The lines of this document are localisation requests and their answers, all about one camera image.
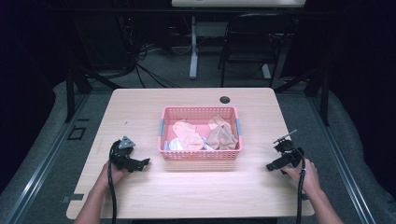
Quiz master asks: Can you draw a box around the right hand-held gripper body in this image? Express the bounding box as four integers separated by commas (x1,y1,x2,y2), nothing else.
273,129,305,172

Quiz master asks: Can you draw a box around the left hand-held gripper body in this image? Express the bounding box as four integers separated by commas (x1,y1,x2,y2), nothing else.
109,135,140,173

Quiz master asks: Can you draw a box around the person's left hand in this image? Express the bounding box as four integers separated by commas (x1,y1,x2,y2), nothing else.
100,161,132,189

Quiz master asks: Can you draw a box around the person's right hand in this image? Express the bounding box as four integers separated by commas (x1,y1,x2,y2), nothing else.
280,158,322,196

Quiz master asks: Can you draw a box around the white sock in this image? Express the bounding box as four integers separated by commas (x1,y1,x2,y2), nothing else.
163,137,185,152

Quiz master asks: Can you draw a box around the peach sock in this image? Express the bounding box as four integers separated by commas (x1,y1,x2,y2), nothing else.
171,119,205,153

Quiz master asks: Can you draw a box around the pink plastic basket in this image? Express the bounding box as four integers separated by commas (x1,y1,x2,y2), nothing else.
157,105,244,161

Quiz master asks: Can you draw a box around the tan sock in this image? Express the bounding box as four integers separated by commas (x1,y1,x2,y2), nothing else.
205,115,240,151

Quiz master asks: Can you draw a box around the grey tape strip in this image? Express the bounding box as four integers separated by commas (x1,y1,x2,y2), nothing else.
61,192,85,203

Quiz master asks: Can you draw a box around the black metal stand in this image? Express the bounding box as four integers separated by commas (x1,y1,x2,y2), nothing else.
64,61,123,123
274,61,332,127

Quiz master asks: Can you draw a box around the black folding chair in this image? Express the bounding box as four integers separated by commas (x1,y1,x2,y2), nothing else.
218,12,297,89

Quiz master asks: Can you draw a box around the white desk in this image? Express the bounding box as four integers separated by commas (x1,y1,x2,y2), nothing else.
171,0,308,80

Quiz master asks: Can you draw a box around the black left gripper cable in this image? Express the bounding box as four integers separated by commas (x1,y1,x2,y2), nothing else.
106,140,123,224

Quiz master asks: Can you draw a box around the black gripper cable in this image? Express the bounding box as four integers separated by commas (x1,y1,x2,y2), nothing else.
295,157,307,224
106,140,123,224

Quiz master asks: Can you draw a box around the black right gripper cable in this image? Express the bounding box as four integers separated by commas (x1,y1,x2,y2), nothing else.
295,157,307,224

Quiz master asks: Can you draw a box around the metal floor rail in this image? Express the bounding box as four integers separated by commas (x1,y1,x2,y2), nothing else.
307,92,376,224
5,92,92,224

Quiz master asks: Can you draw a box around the bundle of floor cables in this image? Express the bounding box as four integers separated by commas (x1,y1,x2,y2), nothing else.
117,14,194,90

